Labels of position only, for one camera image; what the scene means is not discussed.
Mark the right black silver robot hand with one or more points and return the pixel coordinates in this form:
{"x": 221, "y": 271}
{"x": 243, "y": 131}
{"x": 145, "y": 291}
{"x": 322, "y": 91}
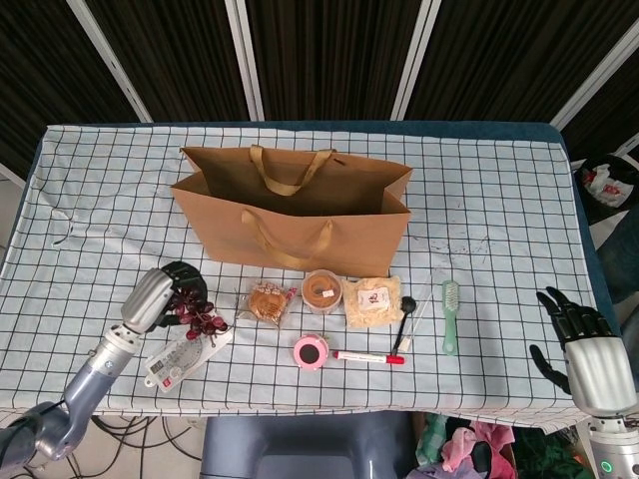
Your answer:
{"x": 599, "y": 369}

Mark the clear jar of rubber bands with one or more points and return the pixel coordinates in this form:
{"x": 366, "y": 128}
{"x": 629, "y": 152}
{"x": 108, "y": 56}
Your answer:
{"x": 322, "y": 292}

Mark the light green patterned cloth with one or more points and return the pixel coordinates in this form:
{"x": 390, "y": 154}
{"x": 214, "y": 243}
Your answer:
{"x": 432, "y": 439}

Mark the clear bag of beige flakes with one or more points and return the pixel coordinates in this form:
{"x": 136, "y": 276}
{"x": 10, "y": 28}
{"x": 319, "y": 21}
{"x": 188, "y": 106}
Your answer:
{"x": 359, "y": 312}

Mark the white black checkered tablecloth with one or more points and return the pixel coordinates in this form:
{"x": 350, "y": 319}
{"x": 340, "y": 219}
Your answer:
{"x": 125, "y": 199}

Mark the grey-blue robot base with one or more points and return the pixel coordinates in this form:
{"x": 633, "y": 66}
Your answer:
{"x": 299, "y": 444}

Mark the dark red grape bunch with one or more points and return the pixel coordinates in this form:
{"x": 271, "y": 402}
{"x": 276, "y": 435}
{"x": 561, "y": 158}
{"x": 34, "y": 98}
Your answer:
{"x": 199, "y": 322}

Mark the red white marker pen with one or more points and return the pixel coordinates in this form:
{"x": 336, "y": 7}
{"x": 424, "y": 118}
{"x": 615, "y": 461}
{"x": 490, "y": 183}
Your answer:
{"x": 369, "y": 357}

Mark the white partition post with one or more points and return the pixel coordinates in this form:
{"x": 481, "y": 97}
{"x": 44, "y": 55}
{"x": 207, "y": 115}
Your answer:
{"x": 116, "y": 65}
{"x": 245, "y": 60}
{"x": 599, "y": 77}
{"x": 415, "y": 60}

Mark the pink round tape measure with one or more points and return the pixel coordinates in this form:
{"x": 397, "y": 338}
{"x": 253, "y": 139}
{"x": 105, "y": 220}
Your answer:
{"x": 309, "y": 354}

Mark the clear test tube with cork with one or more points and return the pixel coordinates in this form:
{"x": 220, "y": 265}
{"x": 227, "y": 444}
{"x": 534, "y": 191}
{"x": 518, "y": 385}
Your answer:
{"x": 404, "y": 343}

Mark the brown paper bag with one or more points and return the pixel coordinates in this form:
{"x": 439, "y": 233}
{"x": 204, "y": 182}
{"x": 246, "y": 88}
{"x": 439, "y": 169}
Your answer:
{"x": 349, "y": 239}

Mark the round pastry bun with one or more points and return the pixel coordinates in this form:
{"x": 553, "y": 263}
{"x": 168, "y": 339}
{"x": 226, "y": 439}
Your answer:
{"x": 264, "y": 304}

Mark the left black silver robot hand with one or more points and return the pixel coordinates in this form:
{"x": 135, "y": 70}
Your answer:
{"x": 147, "y": 299}

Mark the black plastic spoon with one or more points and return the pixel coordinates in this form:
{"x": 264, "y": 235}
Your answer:
{"x": 408, "y": 304}

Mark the pink cloth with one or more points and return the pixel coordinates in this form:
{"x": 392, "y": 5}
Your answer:
{"x": 456, "y": 444}

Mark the dark green cloth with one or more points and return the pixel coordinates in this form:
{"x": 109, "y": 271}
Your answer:
{"x": 549, "y": 449}

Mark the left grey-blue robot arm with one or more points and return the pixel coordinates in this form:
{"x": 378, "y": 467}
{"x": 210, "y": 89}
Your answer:
{"x": 90, "y": 379}

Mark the packaged ruler set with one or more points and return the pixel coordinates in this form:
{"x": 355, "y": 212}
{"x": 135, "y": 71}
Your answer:
{"x": 175, "y": 361}

